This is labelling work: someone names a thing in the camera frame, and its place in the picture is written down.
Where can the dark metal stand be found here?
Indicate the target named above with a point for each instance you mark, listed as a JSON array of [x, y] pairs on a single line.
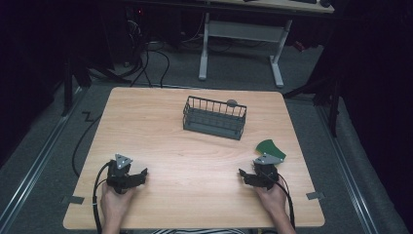
[[328, 97], [69, 84]]

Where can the metal floor rail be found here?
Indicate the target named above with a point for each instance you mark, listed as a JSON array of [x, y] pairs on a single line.
[[347, 172], [35, 165]]

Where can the green flat curved piece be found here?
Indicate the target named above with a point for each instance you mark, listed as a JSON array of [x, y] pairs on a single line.
[[269, 148]]

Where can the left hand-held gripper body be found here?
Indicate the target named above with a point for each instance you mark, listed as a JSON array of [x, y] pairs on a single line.
[[119, 175]]

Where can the person's left hand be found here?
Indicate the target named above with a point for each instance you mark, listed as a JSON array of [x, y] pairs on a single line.
[[114, 203]]

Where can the desk with white legs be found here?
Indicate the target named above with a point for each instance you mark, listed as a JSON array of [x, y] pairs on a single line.
[[243, 31]]

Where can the grey tape strip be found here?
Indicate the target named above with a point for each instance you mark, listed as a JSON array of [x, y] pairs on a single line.
[[73, 199], [315, 195]]

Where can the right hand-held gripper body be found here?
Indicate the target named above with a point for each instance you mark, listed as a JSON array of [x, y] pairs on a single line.
[[266, 174]]

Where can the person's right hand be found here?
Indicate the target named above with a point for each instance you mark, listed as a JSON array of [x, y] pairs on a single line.
[[272, 201]]

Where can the grey round object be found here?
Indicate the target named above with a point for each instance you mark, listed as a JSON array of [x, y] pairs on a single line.
[[232, 102]]

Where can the striped clothing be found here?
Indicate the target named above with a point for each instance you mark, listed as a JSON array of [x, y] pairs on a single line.
[[198, 231]]

